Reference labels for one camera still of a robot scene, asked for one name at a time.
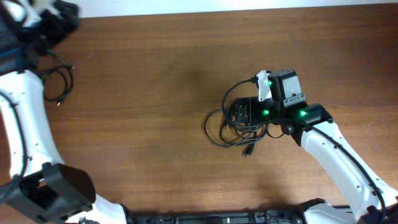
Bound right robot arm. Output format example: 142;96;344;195
223;70;397;223

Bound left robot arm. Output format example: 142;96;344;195
1;1;132;223

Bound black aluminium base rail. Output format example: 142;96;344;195
131;208;306;224

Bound black USB cable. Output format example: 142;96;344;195
203;107;271;157
42;49;75;107

